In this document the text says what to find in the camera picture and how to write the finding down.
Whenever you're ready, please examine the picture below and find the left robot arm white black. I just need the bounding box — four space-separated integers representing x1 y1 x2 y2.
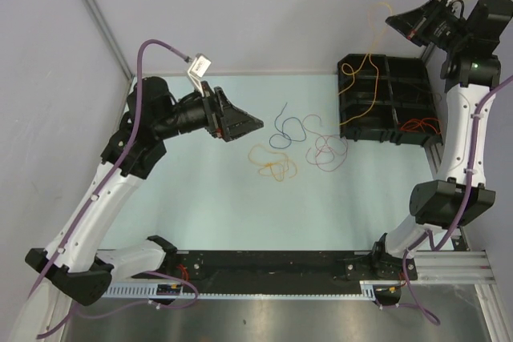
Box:
25 77 264 306

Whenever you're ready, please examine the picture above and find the red-orange wire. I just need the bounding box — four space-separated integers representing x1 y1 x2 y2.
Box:
398 117 442 135

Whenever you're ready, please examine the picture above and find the yellow-orange wire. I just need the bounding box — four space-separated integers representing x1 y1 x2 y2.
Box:
247 143 300 183

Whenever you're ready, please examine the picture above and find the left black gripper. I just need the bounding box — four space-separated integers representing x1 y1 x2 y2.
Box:
153 81 262 141

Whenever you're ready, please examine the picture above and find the aluminium frame rail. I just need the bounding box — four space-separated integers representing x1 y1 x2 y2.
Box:
401 251 493 283

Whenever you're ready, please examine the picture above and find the black compartment tray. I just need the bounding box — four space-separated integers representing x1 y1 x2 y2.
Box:
337 54 442 147

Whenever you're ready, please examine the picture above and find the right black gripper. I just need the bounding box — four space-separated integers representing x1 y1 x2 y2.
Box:
386 0 471 53

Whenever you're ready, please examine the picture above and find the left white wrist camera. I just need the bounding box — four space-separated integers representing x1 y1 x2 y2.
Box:
186 53 212 97

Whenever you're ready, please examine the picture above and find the white slotted cable duct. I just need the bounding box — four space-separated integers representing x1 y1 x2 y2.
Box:
102 280 375 301

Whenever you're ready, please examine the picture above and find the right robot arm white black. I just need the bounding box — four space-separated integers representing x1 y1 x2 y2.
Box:
367 0 512 280

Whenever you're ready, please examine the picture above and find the dark blue wire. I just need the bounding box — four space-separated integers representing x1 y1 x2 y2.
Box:
269 102 308 149

